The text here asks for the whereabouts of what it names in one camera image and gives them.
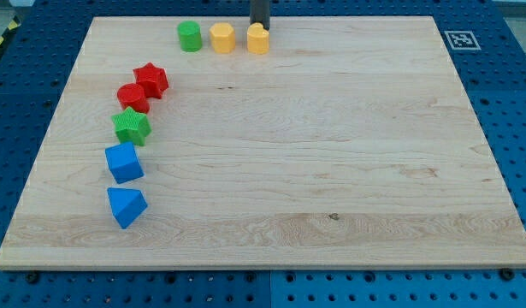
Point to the green cylinder block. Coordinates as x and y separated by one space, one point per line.
190 38

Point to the white fiducial marker tag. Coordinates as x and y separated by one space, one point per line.
462 40

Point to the blue cube block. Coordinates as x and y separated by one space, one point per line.
123 162

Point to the blue triangle block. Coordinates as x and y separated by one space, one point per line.
126 205

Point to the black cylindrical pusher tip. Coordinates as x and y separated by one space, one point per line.
260 12

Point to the red star block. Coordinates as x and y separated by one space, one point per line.
153 80

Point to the red cylinder block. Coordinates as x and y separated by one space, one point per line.
133 95

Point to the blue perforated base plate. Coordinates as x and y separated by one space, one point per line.
36 59

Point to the yellow heart block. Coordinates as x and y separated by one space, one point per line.
257 39

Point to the wooden board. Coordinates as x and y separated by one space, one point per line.
351 145

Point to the yellow hexagon block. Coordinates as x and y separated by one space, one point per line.
222 37

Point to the green star block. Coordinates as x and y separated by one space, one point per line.
131 126

